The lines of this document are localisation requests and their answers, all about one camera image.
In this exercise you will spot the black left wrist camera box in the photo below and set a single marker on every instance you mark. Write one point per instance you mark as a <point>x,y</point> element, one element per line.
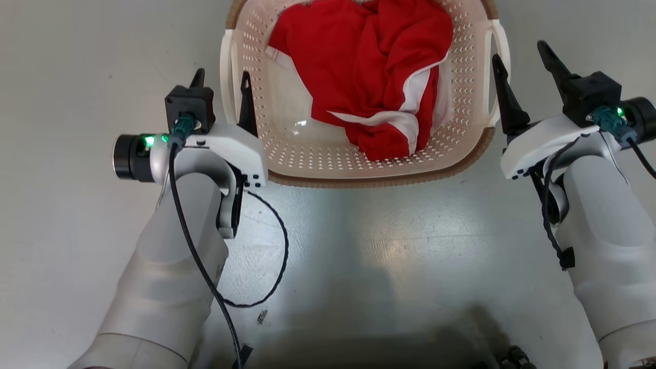
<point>190,102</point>

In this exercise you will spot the red white garment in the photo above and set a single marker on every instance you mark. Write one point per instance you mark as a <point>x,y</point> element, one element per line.
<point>369,66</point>

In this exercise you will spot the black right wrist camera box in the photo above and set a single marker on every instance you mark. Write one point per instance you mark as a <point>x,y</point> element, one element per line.
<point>592,97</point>

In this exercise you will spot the small dark floor scrap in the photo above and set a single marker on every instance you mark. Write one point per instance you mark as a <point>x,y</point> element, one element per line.
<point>262,316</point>

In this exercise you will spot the beige perforated plastic laundry basket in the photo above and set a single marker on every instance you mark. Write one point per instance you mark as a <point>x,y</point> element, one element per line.
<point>318,154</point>

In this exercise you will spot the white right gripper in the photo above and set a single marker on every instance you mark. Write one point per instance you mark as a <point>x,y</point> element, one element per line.
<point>543,141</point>

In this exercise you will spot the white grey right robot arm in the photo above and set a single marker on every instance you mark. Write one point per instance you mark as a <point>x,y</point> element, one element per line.
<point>610,246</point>

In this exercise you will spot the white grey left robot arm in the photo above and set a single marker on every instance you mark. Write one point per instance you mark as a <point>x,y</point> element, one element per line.
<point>164,266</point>

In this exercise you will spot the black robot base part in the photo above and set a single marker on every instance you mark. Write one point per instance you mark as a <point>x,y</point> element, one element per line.
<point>514,359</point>

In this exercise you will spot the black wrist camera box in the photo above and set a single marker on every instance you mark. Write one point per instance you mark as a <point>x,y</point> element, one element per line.
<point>190,102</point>
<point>592,97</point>

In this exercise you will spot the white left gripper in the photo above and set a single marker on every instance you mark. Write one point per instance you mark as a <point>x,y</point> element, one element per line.
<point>241,154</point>

